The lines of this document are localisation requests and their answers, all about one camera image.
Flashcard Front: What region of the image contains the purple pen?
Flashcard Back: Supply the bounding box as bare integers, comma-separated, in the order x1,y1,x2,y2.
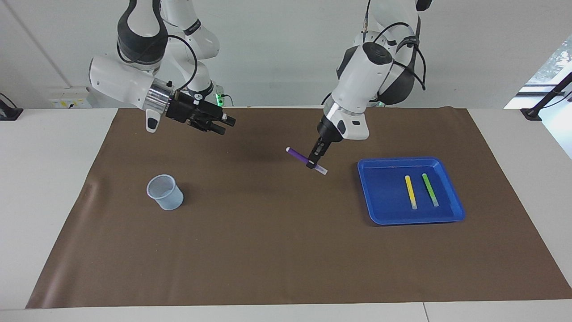
286,147,328,175

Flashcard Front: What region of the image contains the yellow pen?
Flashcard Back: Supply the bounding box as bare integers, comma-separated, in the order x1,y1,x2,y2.
404,175,418,210

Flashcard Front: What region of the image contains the green pen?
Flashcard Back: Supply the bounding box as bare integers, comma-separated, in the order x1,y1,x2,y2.
422,173,439,207

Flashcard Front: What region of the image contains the blue plastic tray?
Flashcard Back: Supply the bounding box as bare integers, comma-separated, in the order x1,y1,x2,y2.
357,157,466,225

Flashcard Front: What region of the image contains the clear plastic cup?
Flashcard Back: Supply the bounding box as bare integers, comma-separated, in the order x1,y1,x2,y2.
147,174,184,211

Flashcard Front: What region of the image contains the brown paper table mat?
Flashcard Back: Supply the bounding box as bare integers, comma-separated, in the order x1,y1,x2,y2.
25,107,572,309

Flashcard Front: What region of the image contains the window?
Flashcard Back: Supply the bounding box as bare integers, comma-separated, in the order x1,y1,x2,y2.
525,36,572,86

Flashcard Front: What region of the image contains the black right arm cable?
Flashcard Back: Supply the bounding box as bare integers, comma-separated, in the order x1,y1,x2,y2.
168,35,198,92

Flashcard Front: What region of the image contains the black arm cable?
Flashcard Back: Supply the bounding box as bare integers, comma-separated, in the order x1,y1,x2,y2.
364,0,427,91
168,35,198,92

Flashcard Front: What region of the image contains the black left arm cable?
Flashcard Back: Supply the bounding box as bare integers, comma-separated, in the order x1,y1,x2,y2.
364,0,427,91

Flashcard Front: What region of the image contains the white wall power strip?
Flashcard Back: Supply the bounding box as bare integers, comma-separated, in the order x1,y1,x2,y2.
48,97,90,109

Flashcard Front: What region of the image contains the black table clamp mount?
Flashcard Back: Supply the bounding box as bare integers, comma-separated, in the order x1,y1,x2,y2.
521,72,572,121
0,93,24,121

